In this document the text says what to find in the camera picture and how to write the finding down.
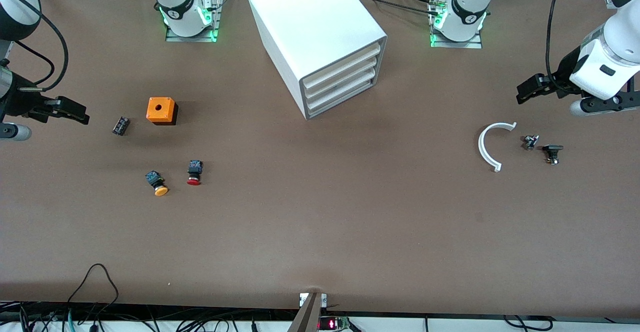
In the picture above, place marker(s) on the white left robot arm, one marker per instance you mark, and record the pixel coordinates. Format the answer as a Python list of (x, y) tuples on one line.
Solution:
[(467, 7)]

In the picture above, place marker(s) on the small grey metal part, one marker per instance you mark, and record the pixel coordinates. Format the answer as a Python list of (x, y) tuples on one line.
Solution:
[(530, 142)]

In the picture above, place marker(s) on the small black contact block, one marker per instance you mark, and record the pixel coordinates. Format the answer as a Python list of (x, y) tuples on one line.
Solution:
[(120, 126)]

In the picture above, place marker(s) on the yellow push button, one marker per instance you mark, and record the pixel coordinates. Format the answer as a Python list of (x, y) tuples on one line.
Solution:
[(156, 181)]

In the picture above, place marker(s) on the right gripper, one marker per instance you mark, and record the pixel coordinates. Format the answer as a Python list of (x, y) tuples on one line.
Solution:
[(19, 103)]

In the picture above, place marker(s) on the small black switch part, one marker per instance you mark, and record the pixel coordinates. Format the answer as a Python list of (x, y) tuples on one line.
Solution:
[(552, 149)]

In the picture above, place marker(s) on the orange button enclosure box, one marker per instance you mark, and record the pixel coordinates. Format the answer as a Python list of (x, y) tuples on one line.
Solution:
[(160, 109)]

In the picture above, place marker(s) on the white lowest cabinet drawer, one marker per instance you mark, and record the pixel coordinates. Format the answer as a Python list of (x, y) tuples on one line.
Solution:
[(342, 92)]

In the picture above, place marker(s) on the circuit board with red light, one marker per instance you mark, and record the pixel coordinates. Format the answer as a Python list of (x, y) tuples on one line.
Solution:
[(332, 323)]

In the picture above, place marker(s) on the red push button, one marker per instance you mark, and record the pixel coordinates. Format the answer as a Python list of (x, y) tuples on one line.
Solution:
[(194, 171)]

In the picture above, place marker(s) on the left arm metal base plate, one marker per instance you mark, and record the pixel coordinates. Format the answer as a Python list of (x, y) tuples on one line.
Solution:
[(455, 44)]

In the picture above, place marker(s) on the white middle cabinet drawer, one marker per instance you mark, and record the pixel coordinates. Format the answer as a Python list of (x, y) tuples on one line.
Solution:
[(342, 80)]

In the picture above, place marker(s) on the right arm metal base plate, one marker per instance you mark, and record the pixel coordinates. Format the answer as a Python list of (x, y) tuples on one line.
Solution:
[(190, 38)]

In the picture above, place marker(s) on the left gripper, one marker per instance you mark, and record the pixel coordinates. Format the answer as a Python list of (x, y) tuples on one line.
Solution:
[(564, 74)]

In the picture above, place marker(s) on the white highest cabinet drawer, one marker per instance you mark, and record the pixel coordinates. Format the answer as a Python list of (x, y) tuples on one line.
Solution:
[(342, 68)]

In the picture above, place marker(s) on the white curved plastic arc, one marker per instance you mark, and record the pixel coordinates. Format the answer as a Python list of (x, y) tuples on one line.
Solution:
[(481, 144)]

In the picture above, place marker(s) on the white drawer cabinet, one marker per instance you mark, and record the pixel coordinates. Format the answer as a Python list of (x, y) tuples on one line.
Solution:
[(310, 17)]

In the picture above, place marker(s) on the front camera mounting beam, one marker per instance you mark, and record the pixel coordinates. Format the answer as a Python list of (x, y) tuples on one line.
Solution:
[(307, 317)]

